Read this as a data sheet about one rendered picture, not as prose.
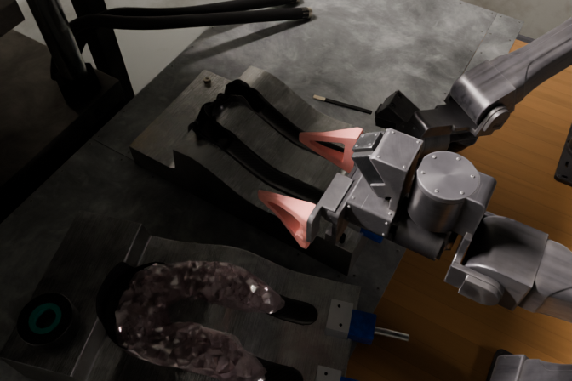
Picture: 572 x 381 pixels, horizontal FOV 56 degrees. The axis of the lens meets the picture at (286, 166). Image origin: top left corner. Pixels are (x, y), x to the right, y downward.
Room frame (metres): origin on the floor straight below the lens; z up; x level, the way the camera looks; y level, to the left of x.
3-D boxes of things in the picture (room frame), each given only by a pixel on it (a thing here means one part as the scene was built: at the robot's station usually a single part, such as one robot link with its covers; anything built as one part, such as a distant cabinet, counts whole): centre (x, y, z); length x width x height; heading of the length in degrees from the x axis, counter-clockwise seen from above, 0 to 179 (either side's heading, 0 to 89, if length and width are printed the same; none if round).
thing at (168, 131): (0.66, 0.04, 0.87); 0.50 x 0.26 x 0.14; 59
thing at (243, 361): (0.32, 0.14, 0.90); 0.26 x 0.18 x 0.08; 76
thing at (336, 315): (0.31, -0.13, 0.85); 0.13 x 0.05 x 0.05; 76
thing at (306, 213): (0.33, -0.02, 1.20); 0.09 x 0.07 x 0.07; 61
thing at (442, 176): (0.27, -0.18, 1.24); 0.12 x 0.09 x 0.12; 60
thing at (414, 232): (0.29, -0.15, 1.21); 0.07 x 0.06 x 0.07; 61
